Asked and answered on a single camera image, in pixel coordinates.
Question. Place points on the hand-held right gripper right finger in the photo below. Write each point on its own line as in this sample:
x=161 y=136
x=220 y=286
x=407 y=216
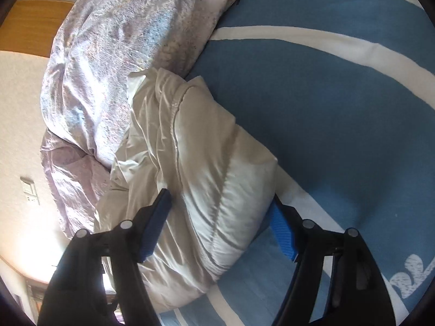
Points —
x=282 y=231

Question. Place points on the blue white striped bed sheet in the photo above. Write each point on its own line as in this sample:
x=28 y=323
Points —
x=306 y=108

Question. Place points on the beige puffer jacket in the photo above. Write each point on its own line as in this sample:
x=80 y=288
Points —
x=210 y=163

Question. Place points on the wooden headboard panel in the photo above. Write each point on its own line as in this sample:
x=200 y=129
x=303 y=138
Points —
x=37 y=23

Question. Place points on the lilac floral duvet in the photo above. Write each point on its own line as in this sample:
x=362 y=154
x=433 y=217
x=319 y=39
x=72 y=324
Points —
x=119 y=40

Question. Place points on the white wall socket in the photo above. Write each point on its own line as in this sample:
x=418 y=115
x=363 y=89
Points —
x=31 y=195

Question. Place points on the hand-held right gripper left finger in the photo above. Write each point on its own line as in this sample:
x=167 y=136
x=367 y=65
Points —
x=154 y=224

